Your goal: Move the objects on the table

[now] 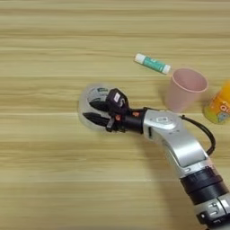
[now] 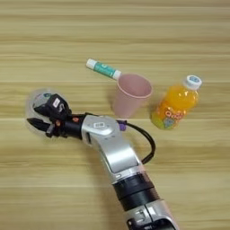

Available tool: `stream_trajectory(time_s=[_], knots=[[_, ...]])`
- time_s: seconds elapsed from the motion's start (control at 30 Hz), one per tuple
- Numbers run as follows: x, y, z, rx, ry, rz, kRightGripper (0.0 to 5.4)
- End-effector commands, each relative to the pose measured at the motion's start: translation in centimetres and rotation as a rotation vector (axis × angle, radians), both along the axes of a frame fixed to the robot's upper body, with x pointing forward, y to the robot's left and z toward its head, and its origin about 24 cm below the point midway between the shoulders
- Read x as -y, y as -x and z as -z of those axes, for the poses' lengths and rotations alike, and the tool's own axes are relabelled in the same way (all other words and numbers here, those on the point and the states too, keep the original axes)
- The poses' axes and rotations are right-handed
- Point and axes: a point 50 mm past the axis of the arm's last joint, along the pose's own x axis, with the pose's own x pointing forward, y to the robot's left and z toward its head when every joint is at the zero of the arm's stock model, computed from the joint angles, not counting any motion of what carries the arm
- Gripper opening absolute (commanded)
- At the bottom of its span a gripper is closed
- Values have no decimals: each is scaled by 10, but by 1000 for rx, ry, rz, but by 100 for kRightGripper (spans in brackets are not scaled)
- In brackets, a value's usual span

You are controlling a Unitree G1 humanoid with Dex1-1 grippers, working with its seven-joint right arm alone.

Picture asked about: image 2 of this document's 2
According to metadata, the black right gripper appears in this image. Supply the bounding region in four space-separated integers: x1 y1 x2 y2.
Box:
26 102 88 140

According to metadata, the clear tape roll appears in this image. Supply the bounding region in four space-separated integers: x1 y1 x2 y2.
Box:
24 87 66 138

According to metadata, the orange juice bottle white cap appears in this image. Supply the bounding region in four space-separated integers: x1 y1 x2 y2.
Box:
150 75 203 131

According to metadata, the small black box white label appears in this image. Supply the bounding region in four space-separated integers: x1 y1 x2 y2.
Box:
44 93 72 119

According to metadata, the green white glue stick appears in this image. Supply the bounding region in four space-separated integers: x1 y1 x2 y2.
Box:
85 57 123 80

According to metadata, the pink plastic cup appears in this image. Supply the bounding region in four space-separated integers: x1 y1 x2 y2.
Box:
111 73 154 119

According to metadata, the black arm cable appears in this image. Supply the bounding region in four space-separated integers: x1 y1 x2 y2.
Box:
121 120 157 165

